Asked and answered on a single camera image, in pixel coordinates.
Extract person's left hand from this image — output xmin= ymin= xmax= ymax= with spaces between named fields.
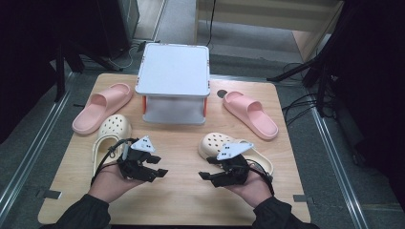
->
xmin=87 ymin=160 xmax=146 ymax=204

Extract cream perforated clog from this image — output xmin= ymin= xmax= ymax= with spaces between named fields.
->
xmin=198 ymin=132 xmax=275 ymax=177
xmin=92 ymin=114 xmax=133 ymax=177

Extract person's right hand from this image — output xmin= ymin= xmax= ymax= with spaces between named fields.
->
xmin=224 ymin=170 xmax=275 ymax=209

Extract white floor cable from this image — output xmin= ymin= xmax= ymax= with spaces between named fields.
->
xmin=107 ymin=43 xmax=141 ymax=70

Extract black curtain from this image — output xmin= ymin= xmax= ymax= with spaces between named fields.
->
xmin=0 ymin=0 xmax=103 ymax=145
xmin=330 ymin=0 xmax=405 ymax=204

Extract black hanging cable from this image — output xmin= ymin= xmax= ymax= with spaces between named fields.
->
xmin=205 ymin=0 xmax=218 ymax=48

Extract black tripod stand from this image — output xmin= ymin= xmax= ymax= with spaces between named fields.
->
xmin=52 ymin=39 xmax=123 ymax=103
xmin=266 ymin=37 xmax=340 ymax=117

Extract metal floor rail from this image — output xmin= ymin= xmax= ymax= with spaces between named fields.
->
xmin=0 ymin=72 xmax=78 ymax=218
xmin=309 ymin=104 xmax=371 ymax=229

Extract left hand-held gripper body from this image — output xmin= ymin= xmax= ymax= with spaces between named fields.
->
xmin=117 ymin=135 xmax=157 ymax=183

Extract dark cabinet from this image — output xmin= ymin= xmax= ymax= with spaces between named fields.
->
xmin=95 ymin=0 xmax=141 ymax=60

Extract grey tape strip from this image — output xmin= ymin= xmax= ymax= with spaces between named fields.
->
xmin=35 ymin=188 xmax=63 ymax=201
xmin=292 ymin=193 xmax=315 ymax=205

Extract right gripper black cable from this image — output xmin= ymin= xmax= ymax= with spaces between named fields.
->
xmin=245 ymin=157 xmax=276 ymax=197

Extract black floor cables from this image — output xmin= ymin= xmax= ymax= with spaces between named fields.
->
xmin=281 ymin=61 xmax=337 ymax=127

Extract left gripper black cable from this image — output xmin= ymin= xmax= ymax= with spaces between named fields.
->
xmin=90 ymin=137 xmax=139 ymax=187

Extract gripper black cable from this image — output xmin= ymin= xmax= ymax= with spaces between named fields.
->
xmin=90 ymin=137 xmax=139 ymax=187
xmin=245 ymin=157 xmax=276 ymax=197

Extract pink slide slipper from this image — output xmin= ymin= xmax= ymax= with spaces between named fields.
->
xmin=222 ymin=91 xmax=280 ymax=141
xmin=72 ymin=82 xmax=134 ymax=135

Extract light wooden cabinet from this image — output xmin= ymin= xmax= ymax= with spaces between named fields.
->
xmin=194 ymin=0 xmax=346 ymax=62

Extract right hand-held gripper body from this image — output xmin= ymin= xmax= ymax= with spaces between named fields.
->
xmin=216 ymin=141 xmax=255 ymax=188

